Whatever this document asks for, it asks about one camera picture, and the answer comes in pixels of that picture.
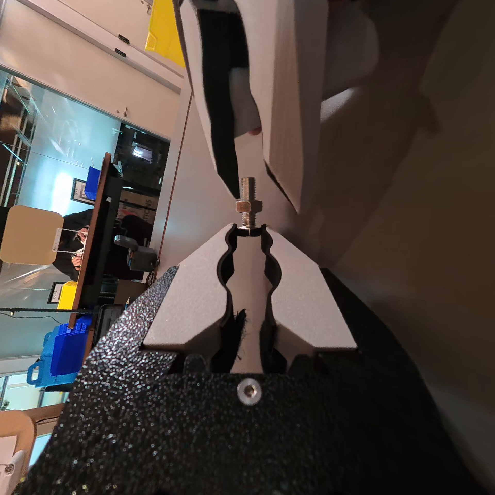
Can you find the silver hex bolt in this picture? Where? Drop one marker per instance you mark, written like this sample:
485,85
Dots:
249,189

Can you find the black office chair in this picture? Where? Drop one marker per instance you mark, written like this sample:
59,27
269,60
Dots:
135,224

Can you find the blue plastic bin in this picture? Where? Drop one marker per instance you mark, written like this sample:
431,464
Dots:
92,185

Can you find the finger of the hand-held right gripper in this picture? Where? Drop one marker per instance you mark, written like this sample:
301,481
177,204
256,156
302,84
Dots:
191,42
286,96

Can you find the person's right hand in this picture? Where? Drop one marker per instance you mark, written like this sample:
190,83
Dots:
255,132

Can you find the printed cardboard box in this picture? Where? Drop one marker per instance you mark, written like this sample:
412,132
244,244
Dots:
143,205

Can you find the silver hex nut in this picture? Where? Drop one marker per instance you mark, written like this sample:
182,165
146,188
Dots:
249,207

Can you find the small yellow bin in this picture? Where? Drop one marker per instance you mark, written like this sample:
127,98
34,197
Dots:
69,296

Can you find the framed sign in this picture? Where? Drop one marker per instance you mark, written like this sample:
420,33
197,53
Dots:
77,191
54,294

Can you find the white door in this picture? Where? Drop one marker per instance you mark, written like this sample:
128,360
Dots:
96,77

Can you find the yellow plastic bin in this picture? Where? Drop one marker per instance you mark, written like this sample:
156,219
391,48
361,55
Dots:
166,31

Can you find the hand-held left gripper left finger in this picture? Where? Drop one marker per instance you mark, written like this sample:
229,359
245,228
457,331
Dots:
185,301

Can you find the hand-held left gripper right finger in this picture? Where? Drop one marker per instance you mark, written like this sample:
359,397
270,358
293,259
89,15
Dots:
309,305

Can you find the grey blue handheld device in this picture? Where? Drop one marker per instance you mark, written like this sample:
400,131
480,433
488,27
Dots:
141,257

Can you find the plywood chair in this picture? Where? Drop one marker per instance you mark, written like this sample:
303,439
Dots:
23,425

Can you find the stack of blue bins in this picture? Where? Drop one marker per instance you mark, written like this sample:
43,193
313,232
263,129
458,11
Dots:
62,348

